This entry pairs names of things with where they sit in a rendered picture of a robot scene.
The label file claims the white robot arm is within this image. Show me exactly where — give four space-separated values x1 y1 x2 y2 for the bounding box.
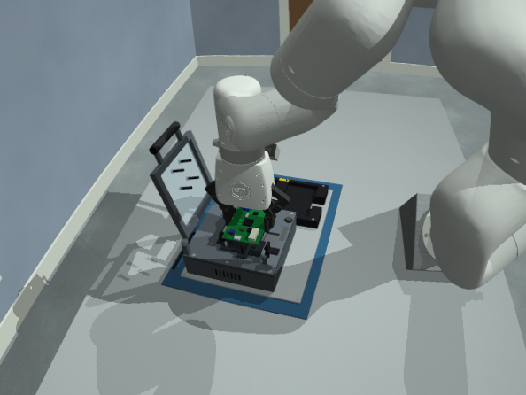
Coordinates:
213 0 526 290

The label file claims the green circuit board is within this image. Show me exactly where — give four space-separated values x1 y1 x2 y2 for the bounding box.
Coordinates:
222 207 265 245

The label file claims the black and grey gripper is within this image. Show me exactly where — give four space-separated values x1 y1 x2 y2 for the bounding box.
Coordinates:
205 151 290 233

